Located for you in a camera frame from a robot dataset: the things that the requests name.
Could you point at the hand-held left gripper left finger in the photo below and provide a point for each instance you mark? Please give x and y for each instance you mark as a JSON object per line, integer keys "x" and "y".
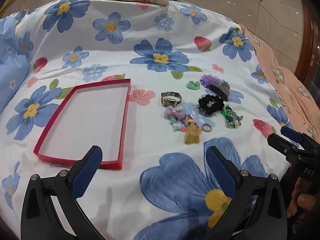
{"x": 87, "y": 170}

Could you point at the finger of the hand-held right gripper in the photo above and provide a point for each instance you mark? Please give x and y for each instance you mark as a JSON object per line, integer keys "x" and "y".
{"x": 292, "y": 133}
{"x": 278, "y": 143}

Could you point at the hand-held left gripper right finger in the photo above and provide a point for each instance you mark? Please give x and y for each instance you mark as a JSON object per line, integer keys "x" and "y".
{"x": 220, "y": 170}

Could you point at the yellow hair claw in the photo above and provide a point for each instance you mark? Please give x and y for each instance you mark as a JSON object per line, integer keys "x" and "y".
{"x": 191, "y": 136}

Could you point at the red shallow box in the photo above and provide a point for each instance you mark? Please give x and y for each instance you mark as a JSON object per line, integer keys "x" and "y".
{"x": 87, "y": 120}

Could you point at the silver rhinestone ornament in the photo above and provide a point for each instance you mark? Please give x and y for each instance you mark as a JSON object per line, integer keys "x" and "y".
{"x": 201, "y": 110}

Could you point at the black scrunchie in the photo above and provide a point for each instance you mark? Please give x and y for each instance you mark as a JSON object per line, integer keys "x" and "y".
{"x": 218, "y": 105}

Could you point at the gold square wristwatch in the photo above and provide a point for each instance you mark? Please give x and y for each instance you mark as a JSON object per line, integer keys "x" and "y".
{"x": 170, "y": 102}

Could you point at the person's right hand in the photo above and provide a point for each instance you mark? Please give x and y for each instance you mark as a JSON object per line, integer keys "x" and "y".
{"x": 300, "y": 200}

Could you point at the pink printed quilt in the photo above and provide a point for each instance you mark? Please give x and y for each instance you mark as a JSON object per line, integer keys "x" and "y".
{"x": 282, "y": 80}

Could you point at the grey hair claw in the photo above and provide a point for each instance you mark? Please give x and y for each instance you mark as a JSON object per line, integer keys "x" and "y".
{"x": 220, "y": 88}

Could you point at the wooden furniture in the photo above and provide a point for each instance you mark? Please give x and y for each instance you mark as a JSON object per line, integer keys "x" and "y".
{"x": 310, "y": 55}

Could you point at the purple scrunchie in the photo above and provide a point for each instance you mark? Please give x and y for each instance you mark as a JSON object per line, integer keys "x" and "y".
{"x": 206, "y": 80}

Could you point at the blue pillow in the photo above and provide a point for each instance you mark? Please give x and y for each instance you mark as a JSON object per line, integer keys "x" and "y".
{"x": 12, "y": 80}

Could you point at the floral bedsheet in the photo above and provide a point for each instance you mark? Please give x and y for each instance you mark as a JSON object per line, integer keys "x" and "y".
{"x": 112, "y": 55}

